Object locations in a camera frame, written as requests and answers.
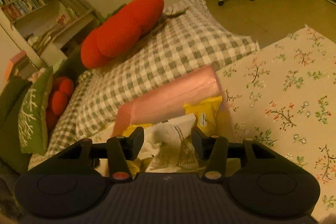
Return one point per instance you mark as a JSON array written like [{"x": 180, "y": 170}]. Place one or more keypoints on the yellow snack packet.
[{"x": 205, "y": 113}]

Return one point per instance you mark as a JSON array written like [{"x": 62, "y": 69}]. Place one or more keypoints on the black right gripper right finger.
[{"x": 213, "y": 150}]

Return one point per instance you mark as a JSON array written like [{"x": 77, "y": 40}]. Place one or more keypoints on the grey checkered blanket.
[{"x": 187, "y": 37}]

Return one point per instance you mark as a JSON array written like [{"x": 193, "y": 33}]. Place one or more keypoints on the bookshelf with books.
[{"x": 48, "y": 30}]

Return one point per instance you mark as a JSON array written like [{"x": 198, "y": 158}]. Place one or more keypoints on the crumpled white snack wrapper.
[{"x": 167, "y": 146}]

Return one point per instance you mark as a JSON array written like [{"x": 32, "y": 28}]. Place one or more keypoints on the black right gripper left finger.
[{"x": 121, "y": 149}]

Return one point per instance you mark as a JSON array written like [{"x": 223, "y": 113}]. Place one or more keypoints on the small red plush pillow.
[{"x": 62, "y": 90}]

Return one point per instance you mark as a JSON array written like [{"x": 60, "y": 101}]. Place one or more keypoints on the floral tablecloth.
[{"x": 283, "y": 96}]

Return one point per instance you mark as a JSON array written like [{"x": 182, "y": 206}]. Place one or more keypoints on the large red plush pillow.
[{"x": 120, "y": 32}]

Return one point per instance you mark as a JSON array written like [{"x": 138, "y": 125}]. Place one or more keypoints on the pink snack box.
[{"x": 167, "y": 102}]

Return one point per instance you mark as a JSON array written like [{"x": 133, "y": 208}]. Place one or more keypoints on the green embroidered cushion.
[{"x": 32, "y": 127}]

